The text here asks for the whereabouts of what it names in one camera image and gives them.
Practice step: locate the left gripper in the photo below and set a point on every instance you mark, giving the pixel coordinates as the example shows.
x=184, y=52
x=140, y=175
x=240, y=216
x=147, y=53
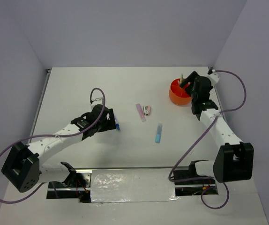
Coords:
x=109, y=124

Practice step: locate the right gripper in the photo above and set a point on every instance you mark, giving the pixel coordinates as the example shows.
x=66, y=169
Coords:
x=190, y=78

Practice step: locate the yellow gel pen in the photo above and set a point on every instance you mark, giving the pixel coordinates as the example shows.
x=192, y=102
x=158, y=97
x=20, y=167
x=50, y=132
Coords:
x=181, y=78

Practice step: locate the light blue highlighter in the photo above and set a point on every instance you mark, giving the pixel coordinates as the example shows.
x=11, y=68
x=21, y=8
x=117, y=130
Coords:
x=158, y=133

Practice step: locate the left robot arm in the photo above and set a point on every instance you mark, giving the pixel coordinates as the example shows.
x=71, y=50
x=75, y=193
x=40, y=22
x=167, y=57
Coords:
x=26, y=165

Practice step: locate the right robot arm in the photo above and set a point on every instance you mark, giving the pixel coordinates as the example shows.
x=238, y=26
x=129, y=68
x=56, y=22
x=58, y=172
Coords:
x=234, y=159

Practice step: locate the orange round divided container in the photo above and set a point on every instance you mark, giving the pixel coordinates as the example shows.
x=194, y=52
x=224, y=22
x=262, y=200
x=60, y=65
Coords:
x=177, y=94

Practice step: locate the pink purple highlighter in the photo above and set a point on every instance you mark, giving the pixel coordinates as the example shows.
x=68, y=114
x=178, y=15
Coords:
x=140, y=110

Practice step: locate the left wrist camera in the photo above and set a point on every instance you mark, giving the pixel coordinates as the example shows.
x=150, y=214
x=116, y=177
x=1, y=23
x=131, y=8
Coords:
x=97, y=101

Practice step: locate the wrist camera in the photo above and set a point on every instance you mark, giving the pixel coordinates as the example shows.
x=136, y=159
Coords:
x=213, y=76
x=97, y=101

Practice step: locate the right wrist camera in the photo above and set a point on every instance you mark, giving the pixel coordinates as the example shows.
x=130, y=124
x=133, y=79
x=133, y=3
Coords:
x=213, y=76

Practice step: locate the reflective silver base plate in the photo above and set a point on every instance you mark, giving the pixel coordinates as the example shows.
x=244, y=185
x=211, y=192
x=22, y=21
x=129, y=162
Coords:
x=132, y=186

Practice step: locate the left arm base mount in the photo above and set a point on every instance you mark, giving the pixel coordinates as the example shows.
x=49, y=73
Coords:
x=74, y=185

